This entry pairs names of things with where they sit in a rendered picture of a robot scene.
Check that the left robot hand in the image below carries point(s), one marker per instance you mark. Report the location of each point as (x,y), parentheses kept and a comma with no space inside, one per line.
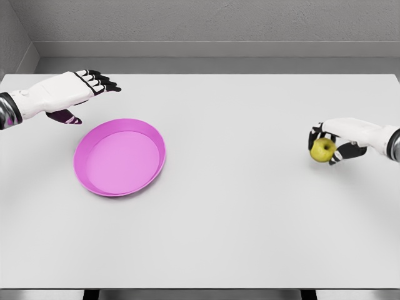
(67,89)

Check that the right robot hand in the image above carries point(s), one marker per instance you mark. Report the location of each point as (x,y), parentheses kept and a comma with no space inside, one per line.
(347,129)

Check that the yellow-green apple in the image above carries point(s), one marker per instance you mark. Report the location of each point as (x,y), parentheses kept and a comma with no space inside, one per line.
(322,150)

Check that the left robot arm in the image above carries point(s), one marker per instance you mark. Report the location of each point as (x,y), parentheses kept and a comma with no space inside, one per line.
(22,104)

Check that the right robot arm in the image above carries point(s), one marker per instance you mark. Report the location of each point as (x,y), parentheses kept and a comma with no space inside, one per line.
(390,140)

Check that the pink round plate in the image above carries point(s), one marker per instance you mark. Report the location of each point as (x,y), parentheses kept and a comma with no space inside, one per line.
(120,157)

